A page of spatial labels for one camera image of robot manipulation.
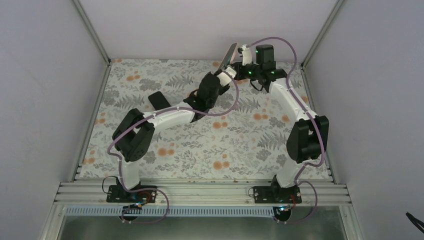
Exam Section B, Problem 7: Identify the pink phone case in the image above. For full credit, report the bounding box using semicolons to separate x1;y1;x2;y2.
218;42;239;73

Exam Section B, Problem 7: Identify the black phone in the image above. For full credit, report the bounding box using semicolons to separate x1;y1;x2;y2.
148;91;171;111

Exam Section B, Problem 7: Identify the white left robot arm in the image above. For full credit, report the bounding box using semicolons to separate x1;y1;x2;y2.
107;67;237;203

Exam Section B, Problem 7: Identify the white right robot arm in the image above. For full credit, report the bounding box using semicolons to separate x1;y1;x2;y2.
233;44;329;204

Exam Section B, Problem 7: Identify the floral patterned table mat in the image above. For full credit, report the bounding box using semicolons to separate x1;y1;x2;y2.
79;58;332;181

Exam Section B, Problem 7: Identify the black object at right edge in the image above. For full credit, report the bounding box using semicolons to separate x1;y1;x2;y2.
405;212;424;233

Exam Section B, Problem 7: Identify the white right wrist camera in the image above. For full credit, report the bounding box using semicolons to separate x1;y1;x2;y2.
237;44;253;66

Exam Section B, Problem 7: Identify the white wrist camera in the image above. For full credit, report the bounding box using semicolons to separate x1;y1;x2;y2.
237;44;253;66
214;65;237;87

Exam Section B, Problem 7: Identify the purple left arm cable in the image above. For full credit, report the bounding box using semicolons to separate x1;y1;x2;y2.
107;74;240;224

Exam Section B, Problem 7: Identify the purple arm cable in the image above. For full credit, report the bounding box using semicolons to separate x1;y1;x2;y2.
107;74;240;224
246;36;326;225

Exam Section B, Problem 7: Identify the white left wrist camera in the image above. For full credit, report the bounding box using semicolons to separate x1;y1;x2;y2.
214;65;237;87

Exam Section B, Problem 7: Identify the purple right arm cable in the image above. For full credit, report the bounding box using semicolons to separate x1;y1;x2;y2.
246;36;326;225

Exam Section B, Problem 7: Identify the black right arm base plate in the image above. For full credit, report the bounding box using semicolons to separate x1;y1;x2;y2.
253;185;302;205

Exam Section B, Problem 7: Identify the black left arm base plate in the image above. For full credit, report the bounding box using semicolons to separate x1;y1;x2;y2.
103;180;157;204

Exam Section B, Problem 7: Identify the perforated cable duct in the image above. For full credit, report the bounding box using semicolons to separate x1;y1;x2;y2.
65;205;284;218

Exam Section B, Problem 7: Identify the aluminium mounting rail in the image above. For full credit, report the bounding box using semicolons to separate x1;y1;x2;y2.
54;180;352;206

